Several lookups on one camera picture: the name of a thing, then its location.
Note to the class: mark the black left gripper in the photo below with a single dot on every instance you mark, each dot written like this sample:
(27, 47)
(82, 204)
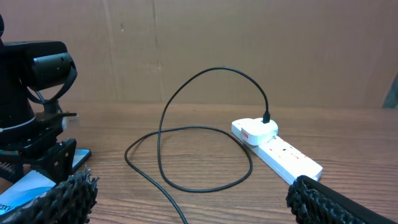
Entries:
(34, 142)

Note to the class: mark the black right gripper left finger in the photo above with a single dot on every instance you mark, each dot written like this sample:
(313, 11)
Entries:
(69, 202)

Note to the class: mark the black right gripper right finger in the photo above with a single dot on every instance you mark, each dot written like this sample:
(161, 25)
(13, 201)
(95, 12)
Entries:
(314, 203)

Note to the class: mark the blue Galaxy S24 smartphone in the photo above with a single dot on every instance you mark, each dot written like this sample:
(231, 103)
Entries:
(24, 190)

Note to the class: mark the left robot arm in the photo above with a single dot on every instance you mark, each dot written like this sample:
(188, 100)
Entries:
(34, 75)

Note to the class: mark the white charger plug adapter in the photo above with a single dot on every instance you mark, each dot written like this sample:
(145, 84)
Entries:
(255, 132)

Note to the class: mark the white power strip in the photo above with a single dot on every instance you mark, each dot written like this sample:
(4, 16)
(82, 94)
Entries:
(284, 159)

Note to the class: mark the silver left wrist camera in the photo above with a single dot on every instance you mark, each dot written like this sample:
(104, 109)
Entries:
(70, 122)

